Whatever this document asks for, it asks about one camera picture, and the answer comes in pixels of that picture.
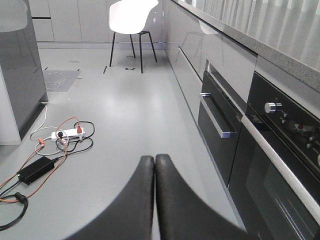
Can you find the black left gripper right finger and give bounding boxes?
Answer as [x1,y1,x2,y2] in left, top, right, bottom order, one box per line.
[155,154,255,240]

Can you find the grey kitchen island cabinet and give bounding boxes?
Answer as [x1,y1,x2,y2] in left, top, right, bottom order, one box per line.
[0,0,48,145]

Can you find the white chair black legs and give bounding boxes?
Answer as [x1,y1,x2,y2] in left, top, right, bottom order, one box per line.
[109,0,159,65]

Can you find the black built-in oven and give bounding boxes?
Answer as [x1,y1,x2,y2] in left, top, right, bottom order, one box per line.
[197,64,320,240]

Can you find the silver oven handle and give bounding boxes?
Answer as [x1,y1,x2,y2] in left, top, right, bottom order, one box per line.
[241,115,320,225]

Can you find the grey speckled kitchen counter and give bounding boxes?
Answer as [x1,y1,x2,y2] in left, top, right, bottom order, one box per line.
[163,0,320,131]

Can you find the grey floor mat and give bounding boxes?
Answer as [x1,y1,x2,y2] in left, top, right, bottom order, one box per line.
[43,70,81,92]

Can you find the black cable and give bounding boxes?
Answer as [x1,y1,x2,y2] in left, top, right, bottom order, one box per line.
[0,121,96,231]

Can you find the black power adapter brick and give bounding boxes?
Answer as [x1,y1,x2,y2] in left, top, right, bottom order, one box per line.
[17,156,55,185]

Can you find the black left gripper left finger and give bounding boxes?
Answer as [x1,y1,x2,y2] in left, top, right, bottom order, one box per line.
[67,155,155,240]

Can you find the white cable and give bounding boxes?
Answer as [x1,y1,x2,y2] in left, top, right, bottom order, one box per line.
[29,104,70,156]

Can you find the white power strip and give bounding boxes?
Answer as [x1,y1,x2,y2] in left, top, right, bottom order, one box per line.
[51,127,85,142]

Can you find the silver oven knob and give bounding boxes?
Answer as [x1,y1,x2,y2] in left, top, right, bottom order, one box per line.
[264,102,283,114]

